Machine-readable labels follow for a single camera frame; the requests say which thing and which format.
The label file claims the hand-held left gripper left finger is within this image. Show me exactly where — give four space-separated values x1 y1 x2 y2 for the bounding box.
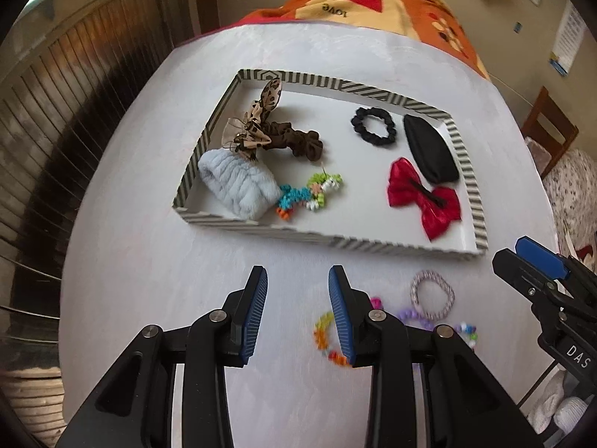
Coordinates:
53 265 269 448

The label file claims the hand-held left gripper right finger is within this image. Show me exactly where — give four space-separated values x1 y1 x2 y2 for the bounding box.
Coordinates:
328 265 544 448

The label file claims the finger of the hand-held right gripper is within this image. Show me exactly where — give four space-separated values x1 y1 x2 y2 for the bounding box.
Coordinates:
515 237 584 285
492 248 560 311

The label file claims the rainbow bead bracelet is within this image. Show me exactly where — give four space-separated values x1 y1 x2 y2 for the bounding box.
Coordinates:
313 295 384 369

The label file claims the pastel bead bracelet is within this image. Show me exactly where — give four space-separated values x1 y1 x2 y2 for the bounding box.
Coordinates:
396 305 479 352

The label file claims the pink white hair tie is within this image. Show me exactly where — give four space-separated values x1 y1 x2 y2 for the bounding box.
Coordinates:
410 270 455 323

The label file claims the red satin bow clip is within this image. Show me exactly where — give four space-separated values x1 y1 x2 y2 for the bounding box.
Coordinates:
387 158 462 242

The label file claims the colourful beaded figure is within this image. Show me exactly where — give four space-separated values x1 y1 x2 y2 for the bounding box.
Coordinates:
275 172 343 220

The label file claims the striped rectangular tray box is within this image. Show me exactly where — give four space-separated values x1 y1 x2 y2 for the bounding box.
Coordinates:
172 68 490 262

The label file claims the light blue fluffy scrunchie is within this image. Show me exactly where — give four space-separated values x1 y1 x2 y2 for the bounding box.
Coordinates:
198 148 283 220

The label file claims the black fabric hair clip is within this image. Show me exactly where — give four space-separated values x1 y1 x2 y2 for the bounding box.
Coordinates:
403 114 460 184

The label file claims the brown scrunchie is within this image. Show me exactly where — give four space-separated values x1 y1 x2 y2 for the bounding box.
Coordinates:
263 120 327 162

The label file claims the leopard print bow scrunchie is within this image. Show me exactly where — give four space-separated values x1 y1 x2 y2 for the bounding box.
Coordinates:
221 79 285 162

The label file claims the black scrunchie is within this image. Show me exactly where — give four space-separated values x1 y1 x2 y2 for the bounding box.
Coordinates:
351 106 398 150

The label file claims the person's right hand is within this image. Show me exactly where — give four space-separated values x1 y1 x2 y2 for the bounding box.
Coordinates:
532 380 593 435

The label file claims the pink chair cushion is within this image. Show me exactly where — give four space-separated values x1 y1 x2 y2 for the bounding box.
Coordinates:
525 136 551 178

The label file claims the white embossed tablecloth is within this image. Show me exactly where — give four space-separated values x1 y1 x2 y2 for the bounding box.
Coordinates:
58 21 560 448

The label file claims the brown wooden chair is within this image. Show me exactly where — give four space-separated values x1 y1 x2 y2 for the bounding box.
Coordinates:
521 85 579 180

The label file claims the orange printed blanket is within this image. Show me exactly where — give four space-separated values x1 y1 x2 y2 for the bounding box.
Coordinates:
233 0 490 80

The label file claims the wall calendar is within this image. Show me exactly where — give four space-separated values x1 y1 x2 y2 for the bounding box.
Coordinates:
548 0 581 78

